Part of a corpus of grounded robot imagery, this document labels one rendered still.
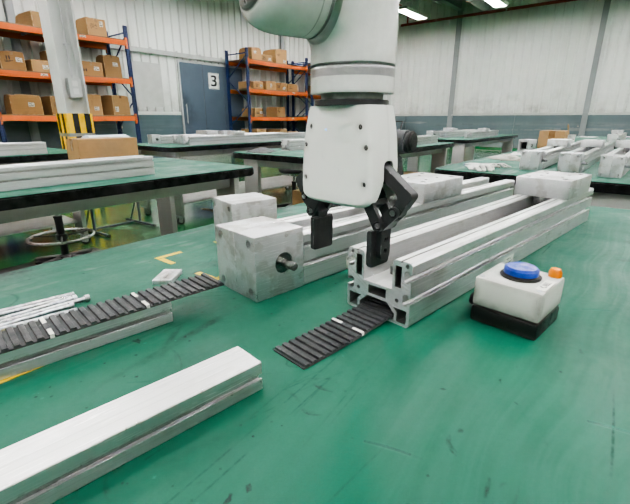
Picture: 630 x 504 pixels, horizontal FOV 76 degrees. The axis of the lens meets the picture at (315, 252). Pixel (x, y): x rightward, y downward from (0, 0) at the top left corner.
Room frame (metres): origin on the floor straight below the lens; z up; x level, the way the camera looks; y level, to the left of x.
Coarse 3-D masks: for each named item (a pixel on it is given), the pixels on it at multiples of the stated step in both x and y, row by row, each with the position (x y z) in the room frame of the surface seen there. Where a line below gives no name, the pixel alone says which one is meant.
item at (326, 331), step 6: (324, 324) 0.44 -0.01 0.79; (318, 330) 0.43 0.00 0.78; (324, 330) 0.43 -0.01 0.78; (330, 330) 0.43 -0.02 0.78; (336, 330) 0.43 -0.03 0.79; (324, 336) 0.42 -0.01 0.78; (330, 336) 0.42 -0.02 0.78; (336, 336) 0.42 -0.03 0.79; (342, 336) 0.42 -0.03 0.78; (348, 336) 0.42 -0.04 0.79; (336, 342) 0.41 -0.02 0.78; (342, 342) 0.40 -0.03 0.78; (348, 342) 0.41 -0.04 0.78
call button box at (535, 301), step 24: (504, 264) 0.51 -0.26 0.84; (480, 288) 0.46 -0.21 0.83; (504, 288) 0.44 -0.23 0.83; (528, 288) 0.43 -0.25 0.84; (552, 288) 0.44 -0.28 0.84; (480, 312) 0.46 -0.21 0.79; (504, 312) 0.44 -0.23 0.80; (528, 312) 0.42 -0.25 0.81; (552, 312) 0.45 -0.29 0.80; (528, 336) 0.42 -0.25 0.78
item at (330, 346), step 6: (312, 330) 0.43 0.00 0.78; (306, 336) 0.42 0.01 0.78; (312, 336) 0.42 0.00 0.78; (318, 336) 0.42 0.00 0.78; (312, 342) 0.41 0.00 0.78; (318, 342) 0.40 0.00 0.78; (324, 342) 0.41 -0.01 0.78; (330, 342) 0.40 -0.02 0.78; (324, 348) 0.39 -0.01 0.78; (330, 348) 0.39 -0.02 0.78; (336, 348) 0.40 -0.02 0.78
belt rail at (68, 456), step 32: (224, 352) 0.34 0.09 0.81; (160, 384) 0.29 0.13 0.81; (192, 384) 0.29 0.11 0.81; (224, 384) 0.30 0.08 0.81; (256, 384) 0.32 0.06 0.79; (96, 416) 0.25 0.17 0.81; (128, 416) 0.25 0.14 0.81; (160, 416) 0.26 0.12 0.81; (192, 416) 0.28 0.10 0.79; (32, 448) 0.22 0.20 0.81; (64, 448) 0.22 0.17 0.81; (96, 448) 0.23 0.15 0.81; (128, 448) 0.24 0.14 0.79; (0, 480) 0.20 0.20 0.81; (32, 480) 0.20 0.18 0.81; (64, 480) 0.21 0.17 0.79
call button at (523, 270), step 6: (510, 264) 0.48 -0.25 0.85; (516, 264) 0.47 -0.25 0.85; (522, 264) 0.47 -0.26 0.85; (528, 264) 0.48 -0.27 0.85; (504, 270) 0.47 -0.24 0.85; (510, 270) 0.46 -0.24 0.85; (516, 270) 0.46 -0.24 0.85; (522, 270) 0.45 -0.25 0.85; (528, 270) 0.45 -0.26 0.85; (534, 270) 0.45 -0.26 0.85; (516, 276) 0.45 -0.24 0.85; (522, 276) 0.45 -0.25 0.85; (528, 276) 0.45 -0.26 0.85; (534, 276) 0.45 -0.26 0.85
